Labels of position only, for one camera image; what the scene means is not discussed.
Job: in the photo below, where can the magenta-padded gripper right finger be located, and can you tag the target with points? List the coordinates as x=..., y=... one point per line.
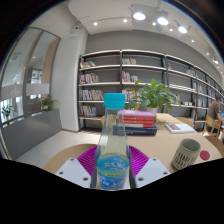
x=151, y=171

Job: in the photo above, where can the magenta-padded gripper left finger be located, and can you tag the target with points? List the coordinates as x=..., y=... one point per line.
x=71, y=173

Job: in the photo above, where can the clear bottle with teal cap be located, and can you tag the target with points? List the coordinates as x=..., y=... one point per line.
x=112, y=173

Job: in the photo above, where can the light wooden chair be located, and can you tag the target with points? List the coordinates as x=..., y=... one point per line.
x=63, y=158
x=216, y=143
x=185, y=121

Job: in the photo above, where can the grey patterned ceramic mug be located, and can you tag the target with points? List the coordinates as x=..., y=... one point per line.
x=185, y=156

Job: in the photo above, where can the dark blue book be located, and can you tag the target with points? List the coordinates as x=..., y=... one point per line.
x=143, y=130

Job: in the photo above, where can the red book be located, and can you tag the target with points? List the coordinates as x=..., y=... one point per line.
x=140, y=119
x=140, y=124

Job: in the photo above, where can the white magazine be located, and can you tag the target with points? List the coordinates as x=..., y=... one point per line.
x=179, y=128

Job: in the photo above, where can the flat round red coaster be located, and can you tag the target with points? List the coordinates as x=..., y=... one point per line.
x=204, y=155

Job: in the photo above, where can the pink book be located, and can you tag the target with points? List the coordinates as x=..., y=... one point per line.
x=138, y=113

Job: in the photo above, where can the small green potted plant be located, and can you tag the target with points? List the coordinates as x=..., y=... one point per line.
x=48, y=101
x=6, y=111

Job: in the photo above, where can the slatted wooden chair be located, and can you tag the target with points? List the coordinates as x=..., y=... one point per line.
x=210, y=122

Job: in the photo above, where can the green potted plant white pot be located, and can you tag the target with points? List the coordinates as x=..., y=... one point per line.
x=153, y=95

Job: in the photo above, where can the person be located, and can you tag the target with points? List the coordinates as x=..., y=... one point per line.
x=214, y=110

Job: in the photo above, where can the grey shelf unit with books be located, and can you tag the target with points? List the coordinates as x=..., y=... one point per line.
x=100, y=84

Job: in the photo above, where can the ceiling lights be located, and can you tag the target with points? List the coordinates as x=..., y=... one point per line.
x=139, y=15

